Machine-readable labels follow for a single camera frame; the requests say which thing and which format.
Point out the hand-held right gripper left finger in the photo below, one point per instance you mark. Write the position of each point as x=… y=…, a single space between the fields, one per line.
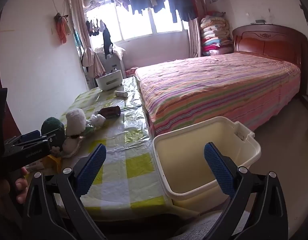
x=92 y=170

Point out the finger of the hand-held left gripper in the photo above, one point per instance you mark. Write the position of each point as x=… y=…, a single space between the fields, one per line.
x=38 y=140
x=31 y=134

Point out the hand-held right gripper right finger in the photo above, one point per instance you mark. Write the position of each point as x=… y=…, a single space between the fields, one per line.
x=217 y=170

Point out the dark green plush ball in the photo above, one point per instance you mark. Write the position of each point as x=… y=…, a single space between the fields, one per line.
x=52 y=131

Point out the cream plastic bin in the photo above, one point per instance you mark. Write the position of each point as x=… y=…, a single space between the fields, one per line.
x=194 y=155

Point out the clear bag of scraps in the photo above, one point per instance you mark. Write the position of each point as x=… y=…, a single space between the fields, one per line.
x=97 y=120

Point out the person's left hand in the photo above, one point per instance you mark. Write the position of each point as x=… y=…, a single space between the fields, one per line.
x=20 y=186

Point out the white crumpled tissue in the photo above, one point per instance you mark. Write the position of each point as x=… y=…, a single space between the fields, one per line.
x=75 y=121

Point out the grey cloth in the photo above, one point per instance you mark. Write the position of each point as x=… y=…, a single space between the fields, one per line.
x=206 y=225

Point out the dark red bottle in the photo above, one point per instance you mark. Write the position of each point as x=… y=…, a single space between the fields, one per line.
x=110 y=111

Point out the bed with striped cover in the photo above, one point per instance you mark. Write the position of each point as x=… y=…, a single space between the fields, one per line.
x=206 y=87

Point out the white storage caddy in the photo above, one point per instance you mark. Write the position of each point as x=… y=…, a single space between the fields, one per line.
x=109 y=81

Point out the red pink cloth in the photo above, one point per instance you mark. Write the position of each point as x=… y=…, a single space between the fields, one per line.
x=131 y=71

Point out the orange cloth on hook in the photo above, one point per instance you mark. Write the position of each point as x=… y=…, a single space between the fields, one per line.
x=62 y=30

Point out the hanging black garment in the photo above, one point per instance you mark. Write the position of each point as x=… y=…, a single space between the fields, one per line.
x=107 y=40

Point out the hanging socks rack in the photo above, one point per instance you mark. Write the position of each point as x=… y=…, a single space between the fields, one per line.
x=94 y=27

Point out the tied pink curtain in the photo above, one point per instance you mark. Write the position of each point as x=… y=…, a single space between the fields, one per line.
x=79 y=17

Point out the pink striped curtain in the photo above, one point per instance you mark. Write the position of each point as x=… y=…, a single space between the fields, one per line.
x=194 y=37

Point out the stack of folded blankets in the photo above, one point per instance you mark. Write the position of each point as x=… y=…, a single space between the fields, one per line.
x=214 y=35

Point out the wooden bed headboard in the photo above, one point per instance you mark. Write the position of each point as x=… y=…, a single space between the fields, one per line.
x=269 y=45

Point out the large window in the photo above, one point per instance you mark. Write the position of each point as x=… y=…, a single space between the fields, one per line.
x=136 y=22

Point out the small grey object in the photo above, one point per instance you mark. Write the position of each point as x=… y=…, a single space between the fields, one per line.
x=260 y=21

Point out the row of hanging dark clothes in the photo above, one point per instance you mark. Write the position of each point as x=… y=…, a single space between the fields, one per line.
x=179 y=2

